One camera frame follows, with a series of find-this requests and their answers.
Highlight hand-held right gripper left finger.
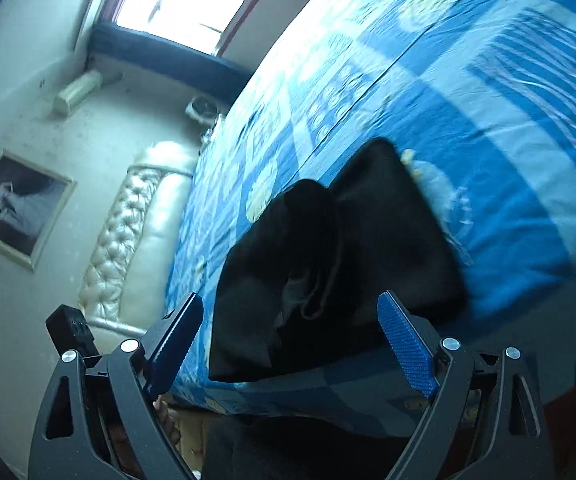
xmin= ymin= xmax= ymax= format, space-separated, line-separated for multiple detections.
xmin=28 ymin=291 xmax=205 ymax=480

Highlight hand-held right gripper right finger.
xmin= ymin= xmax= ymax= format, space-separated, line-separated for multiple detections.
xmin=377 ymin=290 xmax=555 ymax=480

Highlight black pants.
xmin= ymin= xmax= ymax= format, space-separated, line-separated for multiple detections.
xmin=208 ymin=138 xmax=470 ymax=383

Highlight person's left hand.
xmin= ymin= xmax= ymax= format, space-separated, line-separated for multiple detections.
xmin=153 ymin=394 xmax=183 ymax=448

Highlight person's dark clothing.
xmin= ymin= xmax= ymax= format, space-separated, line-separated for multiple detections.
xmin=202 ymin=405 xmax=419 ymax=480

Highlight white fan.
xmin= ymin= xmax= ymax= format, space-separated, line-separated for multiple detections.
xmin=186 ymin=95 xmax=220 ymax=124

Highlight white air conditioner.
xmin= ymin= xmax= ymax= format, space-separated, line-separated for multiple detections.
xmin=52 ymin=71 xmax=105 ymax=115

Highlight blue patterned bedsheet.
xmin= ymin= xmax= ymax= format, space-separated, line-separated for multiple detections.
xmin=163 ymin=0 xmax=576 ymax=436

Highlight beige leather bed frame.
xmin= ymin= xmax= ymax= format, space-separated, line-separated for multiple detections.
xmin=77 ymin=140 xmax=200 ymax=337

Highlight framed wall picture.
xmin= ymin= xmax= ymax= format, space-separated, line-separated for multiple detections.
xmin=0 ymin=150 xmax=78 ymax=274

